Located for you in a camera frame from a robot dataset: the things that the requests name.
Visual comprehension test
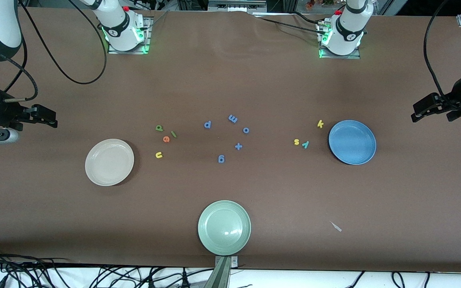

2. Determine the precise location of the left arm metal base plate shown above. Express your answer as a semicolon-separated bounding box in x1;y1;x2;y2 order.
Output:
319;47;361;60

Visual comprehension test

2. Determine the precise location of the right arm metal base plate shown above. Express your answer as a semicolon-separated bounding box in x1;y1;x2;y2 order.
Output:
108;16;151;54

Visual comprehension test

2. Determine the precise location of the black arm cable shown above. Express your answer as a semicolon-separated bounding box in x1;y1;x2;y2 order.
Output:
423;0;461;110
0;0;108;102

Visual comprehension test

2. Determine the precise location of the black base cable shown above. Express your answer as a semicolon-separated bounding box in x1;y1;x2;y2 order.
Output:
259;17;327;34
293;11;326;24

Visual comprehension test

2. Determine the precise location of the brown table cover sheet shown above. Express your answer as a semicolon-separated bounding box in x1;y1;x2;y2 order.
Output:
0;6;461;272

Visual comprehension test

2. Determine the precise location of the beige brown plate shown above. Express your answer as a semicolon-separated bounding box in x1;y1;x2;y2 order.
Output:
85;139;135;187

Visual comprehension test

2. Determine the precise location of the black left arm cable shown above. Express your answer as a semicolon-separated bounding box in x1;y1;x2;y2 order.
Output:
423;0;461;110

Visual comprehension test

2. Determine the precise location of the aluminium frame crossbar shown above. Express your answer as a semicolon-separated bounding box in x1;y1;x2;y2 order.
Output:
206;0;267;12

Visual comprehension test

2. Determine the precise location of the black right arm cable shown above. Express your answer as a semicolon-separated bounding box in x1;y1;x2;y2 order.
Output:
0;0;108;102

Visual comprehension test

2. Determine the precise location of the pale green plate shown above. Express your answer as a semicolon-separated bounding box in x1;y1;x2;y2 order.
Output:
198;200;252;256

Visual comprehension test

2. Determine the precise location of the blue plate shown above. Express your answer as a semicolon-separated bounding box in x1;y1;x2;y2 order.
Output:
328;120;377;165

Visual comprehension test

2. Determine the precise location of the thick black cable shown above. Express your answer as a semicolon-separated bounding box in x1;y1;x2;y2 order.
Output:
0;253;71;268

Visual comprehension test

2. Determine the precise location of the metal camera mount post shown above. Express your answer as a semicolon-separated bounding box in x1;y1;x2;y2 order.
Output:
204;256;239;288

